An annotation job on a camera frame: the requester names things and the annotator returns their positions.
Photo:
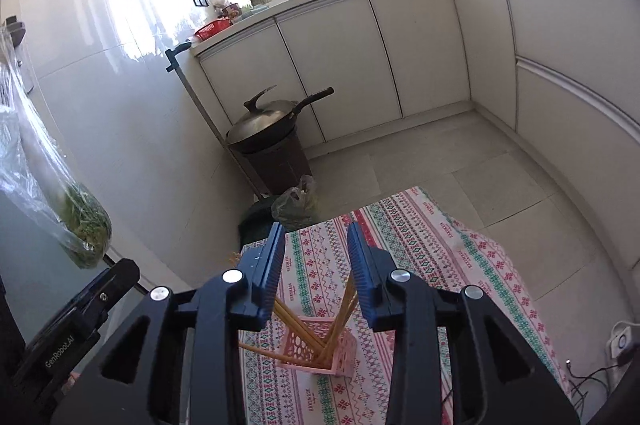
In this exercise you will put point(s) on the patterned striped tablecloth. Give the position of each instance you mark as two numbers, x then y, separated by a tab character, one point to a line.
450	265

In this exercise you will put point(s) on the wok lid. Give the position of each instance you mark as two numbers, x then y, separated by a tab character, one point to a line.
257	117

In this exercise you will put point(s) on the white kitchen cabinet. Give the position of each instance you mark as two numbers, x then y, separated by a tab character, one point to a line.
425	45

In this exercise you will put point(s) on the pink plastic basket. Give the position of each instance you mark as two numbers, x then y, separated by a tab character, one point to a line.
300	350

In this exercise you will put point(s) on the dark bag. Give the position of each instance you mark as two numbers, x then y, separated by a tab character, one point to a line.
257	225

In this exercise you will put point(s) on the black wok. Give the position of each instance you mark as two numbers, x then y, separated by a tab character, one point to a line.
270	130

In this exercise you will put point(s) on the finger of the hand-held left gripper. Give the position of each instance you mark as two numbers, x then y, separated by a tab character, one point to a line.
267	280
112	290

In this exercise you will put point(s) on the clear crumpled plastic bag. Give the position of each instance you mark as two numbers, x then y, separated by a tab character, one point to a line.
295	205

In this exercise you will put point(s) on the brown plastic bin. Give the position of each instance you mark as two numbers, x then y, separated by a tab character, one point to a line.
280	165

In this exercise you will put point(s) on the hanging plastic bag of greens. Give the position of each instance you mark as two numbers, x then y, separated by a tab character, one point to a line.
80	220

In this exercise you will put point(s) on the red plastic basket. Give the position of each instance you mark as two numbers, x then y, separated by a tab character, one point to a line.
212	31

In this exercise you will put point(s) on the white power strip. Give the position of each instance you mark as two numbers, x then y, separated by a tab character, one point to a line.
620	345

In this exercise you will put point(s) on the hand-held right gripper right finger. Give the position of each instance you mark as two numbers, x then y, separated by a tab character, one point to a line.
365	280

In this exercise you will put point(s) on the metal pole with black bracket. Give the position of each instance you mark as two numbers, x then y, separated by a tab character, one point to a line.
177	55

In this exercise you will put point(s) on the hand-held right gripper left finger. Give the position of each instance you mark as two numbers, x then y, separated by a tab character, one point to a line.
267	280

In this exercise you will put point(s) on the bundle of bamboo chopsticks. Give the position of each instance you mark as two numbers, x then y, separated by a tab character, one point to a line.
299	326

